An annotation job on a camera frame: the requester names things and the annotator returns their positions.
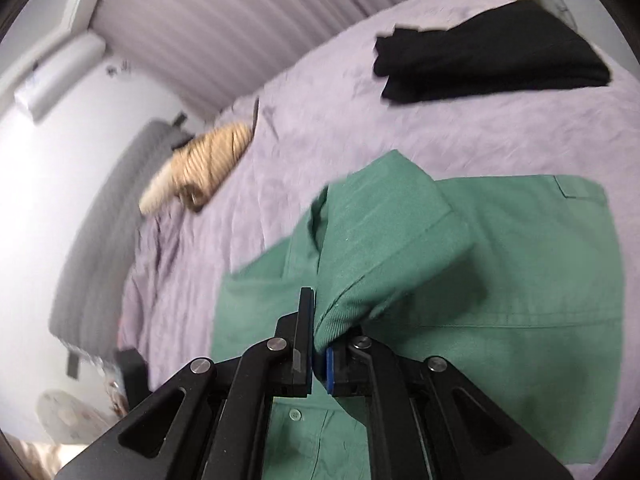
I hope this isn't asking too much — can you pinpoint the green work jacket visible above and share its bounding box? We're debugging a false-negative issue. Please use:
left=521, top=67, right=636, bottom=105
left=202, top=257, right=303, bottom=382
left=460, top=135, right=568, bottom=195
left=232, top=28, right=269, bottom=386
left=210, top=152, right=625, bottom=464

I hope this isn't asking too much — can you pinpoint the beige striped folded garment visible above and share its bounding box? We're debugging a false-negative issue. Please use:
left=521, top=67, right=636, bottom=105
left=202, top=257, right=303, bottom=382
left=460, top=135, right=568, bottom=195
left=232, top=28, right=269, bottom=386
left=139, top=122, right=255, bottom=216

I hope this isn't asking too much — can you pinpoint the lilac bed cover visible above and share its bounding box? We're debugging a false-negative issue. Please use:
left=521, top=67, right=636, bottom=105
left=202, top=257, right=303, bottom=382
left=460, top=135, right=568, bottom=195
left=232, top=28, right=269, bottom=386
left=119, top=0, right=639, bottom=479

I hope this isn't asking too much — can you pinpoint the black folded garment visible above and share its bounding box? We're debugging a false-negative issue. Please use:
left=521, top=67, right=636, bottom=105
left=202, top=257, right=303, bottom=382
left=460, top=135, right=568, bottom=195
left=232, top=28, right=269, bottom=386
left=373, top=0, right=611, bottom=104

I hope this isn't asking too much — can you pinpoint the lilac pleated curtain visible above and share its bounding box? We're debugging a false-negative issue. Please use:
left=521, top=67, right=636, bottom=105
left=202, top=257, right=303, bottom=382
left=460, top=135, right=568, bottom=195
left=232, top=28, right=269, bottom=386
left=90, top=0, right=406, bottom=118

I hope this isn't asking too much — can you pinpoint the white wall air conditioner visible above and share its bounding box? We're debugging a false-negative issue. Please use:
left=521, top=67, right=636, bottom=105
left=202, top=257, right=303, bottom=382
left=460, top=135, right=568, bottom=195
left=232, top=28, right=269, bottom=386
left=14, top=32, right=106, bottom=122

